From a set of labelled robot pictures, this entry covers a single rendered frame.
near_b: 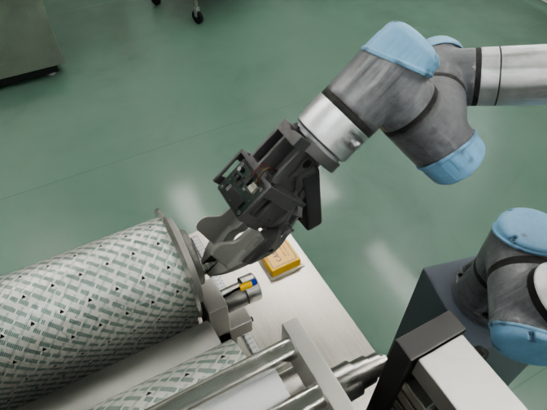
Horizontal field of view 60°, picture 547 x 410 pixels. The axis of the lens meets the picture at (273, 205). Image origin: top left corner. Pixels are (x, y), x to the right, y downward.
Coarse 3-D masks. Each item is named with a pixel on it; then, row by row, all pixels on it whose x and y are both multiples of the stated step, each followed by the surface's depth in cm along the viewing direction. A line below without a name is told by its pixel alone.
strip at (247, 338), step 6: (192, 240) 106; (198, 240) 106; (198, 246) 105; (198, 252) 104; (210, 276) 100; (216, 276) 100; (216, 282) 99; (222, 282) 99; (222, 288) 98; (240, 336) 91; (246, 336) 91; (252, 336) 91; (246, 342) 90; (252, 342) 90; (252, 348) 89; (258, 348) 89
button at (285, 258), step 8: (280, 248) 102; (288, 248) 102; (272, 256) 100; (280, 256) 100; (288, 256) 100; (296, 256) 100; (264, 264) 101; (272, 264) 99; (280, 264) 99; (288, 264) 99; (296, 264) 101; (272, 272) 98; (280, 272) 99
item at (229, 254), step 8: (248, 232) 55; (256, 232) 56; (232, 240) 55; (240, 240) 55; (248, 240) 56; (256, 240) 56; (216, 248) 54; (224, 248) 55; (232, 248) 56; (240, 248) 56; (248, 248) 57; (216, 256) 55; (224, 256) 56; (232, 256) 57; (240, 256) 57; (216, 264) 59; (224, 264) 57; (232, 264) 57; (240, 264) 57; (208, 272) 59; (216, 272) 59; (224, 272) 58
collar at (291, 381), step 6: (282, 372) 40; (288, 372) 39; (294, 372) 39; (282, 378) 39; (288, 378) 38; (294, 378) 38; (288, 384) 38; (294, 384) 38; (300, 384) 38; (288, 390) 37; (294, 390) 37
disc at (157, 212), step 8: (160, 216) 56; (168, 224) 55; (168, 232) 54; (176, 240) 53; (176, 248) 53; (184, 264) 53; (184, 272) 54; (192, 280) 53; (192, 288) 53; (200, 304) 55; (200, 312) 56
